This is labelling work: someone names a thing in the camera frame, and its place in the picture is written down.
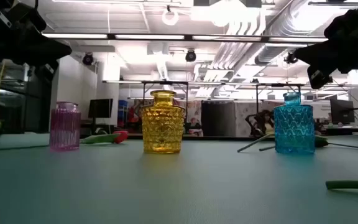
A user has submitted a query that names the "black equipment rack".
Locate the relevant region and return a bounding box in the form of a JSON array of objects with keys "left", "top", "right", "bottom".
[{"left": 0, "top": 60, "right": 60, "bottom": 134}]

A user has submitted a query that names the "dark red artificial tulip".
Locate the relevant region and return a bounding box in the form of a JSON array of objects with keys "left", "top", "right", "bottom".
[{"left": 237, "top": 133, "right": 275, "bottom": 153}]

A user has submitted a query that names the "white ring light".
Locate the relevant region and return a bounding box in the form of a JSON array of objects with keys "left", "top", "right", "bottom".
[{"left": 162, "top": 9, "right": 180, "bottom": 27}]

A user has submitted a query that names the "silver ceiling duct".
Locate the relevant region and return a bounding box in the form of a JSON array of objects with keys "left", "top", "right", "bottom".
[{"left": 253, "top": 0, "right": 326, "bottom": 66}]

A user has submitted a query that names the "yellow diamond-cut glass vase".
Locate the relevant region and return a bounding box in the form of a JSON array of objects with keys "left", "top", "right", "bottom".
[{"left": 140, "top": 90, "right": 186, "bottom": 154}]

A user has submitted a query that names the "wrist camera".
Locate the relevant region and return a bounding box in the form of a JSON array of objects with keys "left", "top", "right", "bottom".
[
  {"left": 323, "top": 7, "right": 358, "bottom": 40},
  {"left": 0, "top": 1, "right": 48, "bottom": 34}
]

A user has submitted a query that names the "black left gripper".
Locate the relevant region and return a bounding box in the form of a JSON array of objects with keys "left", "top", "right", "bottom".
[{"left": 7, "top": 30, "right": 73, "bottom": 82}]

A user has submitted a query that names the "teal table mat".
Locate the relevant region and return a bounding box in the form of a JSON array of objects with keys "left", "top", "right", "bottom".
[{"left": 0, "top": 133, "right": 358, "bottom": 224}]

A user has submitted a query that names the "blue storage bin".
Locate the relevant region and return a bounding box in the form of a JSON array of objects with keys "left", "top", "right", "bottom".
[{"left": 118, "top": 99, "right": 129, "bottom": 119}]

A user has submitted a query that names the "black artificial tulip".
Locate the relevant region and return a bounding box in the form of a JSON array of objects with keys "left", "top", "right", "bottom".
[{"left": 325, "top": 180, "right": 358, "bottom": 192}]

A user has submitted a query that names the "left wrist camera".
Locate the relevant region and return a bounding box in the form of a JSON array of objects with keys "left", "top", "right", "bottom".
[{"left": 0, "top": 1, "right": 48, "bottom": 34}]

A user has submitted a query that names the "blue diamond-cut glass vase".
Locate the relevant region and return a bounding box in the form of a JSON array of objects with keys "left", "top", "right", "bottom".
[{"left": 273, "top": 91, "right": 316, "bottom": 155}]

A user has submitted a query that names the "black ceiling camera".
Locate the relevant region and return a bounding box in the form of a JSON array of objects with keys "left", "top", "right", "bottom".
[
  {"left": 185, "top": 49, "right": 197, "bottom": 63},
  {"left": 82, "top": 52, "right": 94, "bottom": 66},
  {"left": 284, "top": 51, "right": 298, "bottom": 65}
]

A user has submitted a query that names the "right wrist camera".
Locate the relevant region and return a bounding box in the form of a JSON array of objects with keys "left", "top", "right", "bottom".
[{"left": 323, "top": 7, "right": 358, "bottom": 40}]

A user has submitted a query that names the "black monitor on arm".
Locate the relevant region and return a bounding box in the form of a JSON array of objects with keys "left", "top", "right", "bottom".
[{"left": 329, "top": 98, "right": 356, "bottom": 124}]

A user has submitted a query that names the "floral patterned curtain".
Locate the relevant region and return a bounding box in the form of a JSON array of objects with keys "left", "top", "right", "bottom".
[{"left": 173, "top": 99, "right": 202, "bottom": 125}]

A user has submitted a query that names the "pink ribbed glass vase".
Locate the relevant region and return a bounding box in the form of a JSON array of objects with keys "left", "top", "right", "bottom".
[{"left": 48, "top": 101, "right": 82, "bottom": 152}]

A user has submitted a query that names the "long ceiling light bar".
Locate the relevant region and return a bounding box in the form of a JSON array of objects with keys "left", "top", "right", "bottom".
[{"left": 42, "top": 32, "right": 329, "bottom": 43}]

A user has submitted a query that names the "black cabinet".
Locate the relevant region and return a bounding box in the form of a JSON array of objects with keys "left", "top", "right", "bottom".
[{"left": 201, "top": 100, "right": 236, "bottom": 137}]

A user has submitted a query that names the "black monitor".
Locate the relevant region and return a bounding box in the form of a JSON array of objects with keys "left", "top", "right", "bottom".
[{"left": 88, "top": 98, "right": 114, "bottom": 119}]

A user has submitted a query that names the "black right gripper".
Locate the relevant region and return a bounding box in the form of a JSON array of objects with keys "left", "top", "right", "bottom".
[{"left": 293, "top": 39, "right": 358, "bottom": 90}]

